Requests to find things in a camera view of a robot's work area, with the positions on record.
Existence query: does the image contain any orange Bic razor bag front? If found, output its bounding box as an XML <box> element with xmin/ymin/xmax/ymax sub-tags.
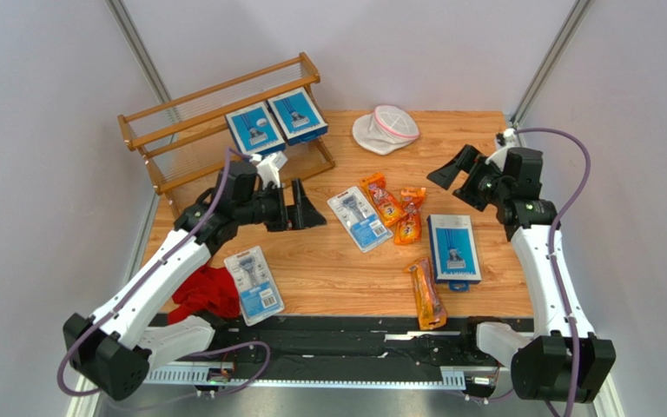
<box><xmin>405</xmin><ymin>257</ymin><xmax>448</xmax><ymax>331</ymax></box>

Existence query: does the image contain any small blue Harry's razor box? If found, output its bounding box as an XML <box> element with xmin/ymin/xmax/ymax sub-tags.
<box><xmin>426</xmin><ymin>214</ymin><xmax>482</xmax><ymax>293</ymax></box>

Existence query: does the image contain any wooden two-tier shelf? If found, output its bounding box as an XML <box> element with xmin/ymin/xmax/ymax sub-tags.
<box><xmin>117</xmin><ymin>52</ymin><xmax>320</xmax><ymax>216</ymax></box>

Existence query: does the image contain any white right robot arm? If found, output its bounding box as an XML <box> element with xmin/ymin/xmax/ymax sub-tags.
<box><xmin>427</xmin><ymin>145</ymin><xmax>617</xmax><ymax>404</ymax></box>

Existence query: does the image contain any orange Bic razor bag right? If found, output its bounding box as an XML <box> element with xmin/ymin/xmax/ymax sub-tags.
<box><xmin>394</xmin><ymin>188</ymin><xmax>426</xmax><ymax>245</ymax></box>

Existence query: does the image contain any Gillette razor blister pack centre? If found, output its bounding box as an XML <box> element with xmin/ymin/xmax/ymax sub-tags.
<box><xmin>327</xmin><ymin>186</ymin><xmax>393</xmax><ymax>253</ymax></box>

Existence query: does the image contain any gillette razor blister pack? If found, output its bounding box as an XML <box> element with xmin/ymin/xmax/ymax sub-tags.
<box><xmin>327</xmin><ymin>186</ymin><xmax>393</xmax><ymax>253</ymax></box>
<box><xmin>224</xmin><ymin>246</ymin><xmax>285</xmax><ymax>327</ymax></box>

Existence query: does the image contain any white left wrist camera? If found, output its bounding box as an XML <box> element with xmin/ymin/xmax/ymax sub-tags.
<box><xmin>250</xmin><ymin>151</ymin><xmax>288</xmax><ymax>189</ymax></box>

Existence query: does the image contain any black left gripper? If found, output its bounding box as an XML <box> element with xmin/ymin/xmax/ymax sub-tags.
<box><xmin>236</xmin><ymin>178</ymin><xmax>327</xmax><ymax>233</ymax></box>

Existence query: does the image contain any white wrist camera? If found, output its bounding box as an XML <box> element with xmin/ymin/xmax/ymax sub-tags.
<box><xmin>487</xmin><ymin>128</ymin><xmax>522</xmax><ymax>171</ymax></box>
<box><xmin>250</xmin><ymin>151</ymin><xmax>288</xmax><ymax>189</ymax></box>

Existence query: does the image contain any Gillette razor blister pack front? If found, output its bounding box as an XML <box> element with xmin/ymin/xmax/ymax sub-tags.
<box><xmin>224</xmin><ymin>246</ymin><xmax>285</xmax><ymax>327</ymax></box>

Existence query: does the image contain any large blue Harry's razor box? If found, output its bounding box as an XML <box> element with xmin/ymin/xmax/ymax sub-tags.
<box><xmin>225</xmin><ymin>102</ymin><xmax>287</xmax><ymax>156</ymax></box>

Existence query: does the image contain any orange bic razor bag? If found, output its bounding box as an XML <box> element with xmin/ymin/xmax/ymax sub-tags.
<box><xmin>405</xmin><ymin>257</ymin><xmax>448</xmax><ymax>331</ymax></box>
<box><xmin>359</xmin><ymin>172</ymin><xmax>406</xmax><ymax>227</ymax></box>
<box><xmin>394</xmin><ymin>188</ymin><xmax>426</xmax><ymax>245</ymax></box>

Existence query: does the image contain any aluminium frame rail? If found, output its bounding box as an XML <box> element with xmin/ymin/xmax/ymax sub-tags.
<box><xmin>67</xmin><ymin>323</ymin><xmax>626</xmax><ymax>417</ymax></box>

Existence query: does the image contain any blue Harry's box on shelf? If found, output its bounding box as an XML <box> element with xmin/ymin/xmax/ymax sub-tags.
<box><xmin>267</xmin><ymin>88</ymin><xmax>328</xmax><ymax>146</ymax></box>

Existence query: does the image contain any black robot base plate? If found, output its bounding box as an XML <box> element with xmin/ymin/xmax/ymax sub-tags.
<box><xmin>182</xmin><ymin>312</ymin><xmax>519</xmax><ymax>386</ymax></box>

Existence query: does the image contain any red cloth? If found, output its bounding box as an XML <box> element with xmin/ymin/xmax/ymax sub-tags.
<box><xmin>168</xmin><ymin>266</ymin><xmax>241</xmax><ymax>324</ymax></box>

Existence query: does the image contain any white mesh laundry bag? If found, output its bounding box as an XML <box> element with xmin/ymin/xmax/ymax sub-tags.
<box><xmin>352</xmin><ymin>105</ymin><xmax>420</xmax><ymax>156</ymax></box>

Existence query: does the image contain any orange Bic razor bag left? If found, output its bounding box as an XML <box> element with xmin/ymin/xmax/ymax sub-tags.
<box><xmin>359</xmin><ymin>172</ymin><xmax>406</xmax><ymax>227</ymax></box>

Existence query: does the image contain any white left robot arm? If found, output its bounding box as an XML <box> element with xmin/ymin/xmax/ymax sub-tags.
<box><xmin>56</xmin><ymin>161</ymin><xmax>327</xmax><ymax>400</ymax></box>

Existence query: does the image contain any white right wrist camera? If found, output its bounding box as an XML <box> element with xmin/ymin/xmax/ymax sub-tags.
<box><xmin>487</xmin><ymin>128</ymin><xmax>522</xmax><ymax>171</ymax></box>

